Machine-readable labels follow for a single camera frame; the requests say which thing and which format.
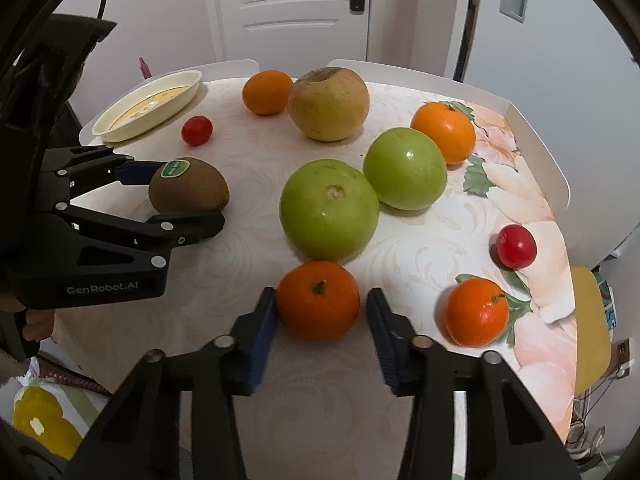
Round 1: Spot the brown kiwi with sticker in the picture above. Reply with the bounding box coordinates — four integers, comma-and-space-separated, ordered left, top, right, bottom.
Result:
149, 157, 230, 214

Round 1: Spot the orange mandarin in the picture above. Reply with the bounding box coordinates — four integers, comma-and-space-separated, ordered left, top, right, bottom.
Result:
276, 261, 360, 342

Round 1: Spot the person's left hand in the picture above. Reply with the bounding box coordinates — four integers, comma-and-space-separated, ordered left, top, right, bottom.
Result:
0, 292, 55, 341

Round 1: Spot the cream plate with duck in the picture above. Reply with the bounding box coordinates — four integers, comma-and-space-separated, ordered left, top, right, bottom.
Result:
91, 70, 203, 143

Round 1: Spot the yellow chair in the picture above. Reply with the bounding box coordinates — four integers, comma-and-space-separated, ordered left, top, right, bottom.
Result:
570, 266, 612, 396

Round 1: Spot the cherry tomato near plate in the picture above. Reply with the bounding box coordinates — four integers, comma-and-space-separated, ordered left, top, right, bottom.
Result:
181, 116, 214, 146

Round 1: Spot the mandarin at right edge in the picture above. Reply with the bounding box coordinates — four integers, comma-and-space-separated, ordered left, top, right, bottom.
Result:
444, 278, 509, 348

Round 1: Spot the large green apple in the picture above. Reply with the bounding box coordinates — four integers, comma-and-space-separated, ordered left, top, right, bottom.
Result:
279, 159, 380, 261

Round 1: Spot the cherry tomato at right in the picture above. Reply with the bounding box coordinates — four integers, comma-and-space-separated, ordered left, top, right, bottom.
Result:
496, 224, 537, 270

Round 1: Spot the orange behind apple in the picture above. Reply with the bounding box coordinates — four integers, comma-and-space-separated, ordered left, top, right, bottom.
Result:
242, 70, 293, 116

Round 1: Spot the yellow-brown apple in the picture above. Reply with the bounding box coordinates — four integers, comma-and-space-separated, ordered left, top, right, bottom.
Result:
288, 66, 370, 142

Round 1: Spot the white door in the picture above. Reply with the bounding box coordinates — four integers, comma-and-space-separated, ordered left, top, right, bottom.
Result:
206, 0, 370, 77

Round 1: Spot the smaller green apple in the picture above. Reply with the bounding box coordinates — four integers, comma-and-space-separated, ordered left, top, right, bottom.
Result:
362, 127, 447, 211

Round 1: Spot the orange with leaf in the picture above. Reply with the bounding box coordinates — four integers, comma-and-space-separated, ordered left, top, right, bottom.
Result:
410, 102, 476, 166

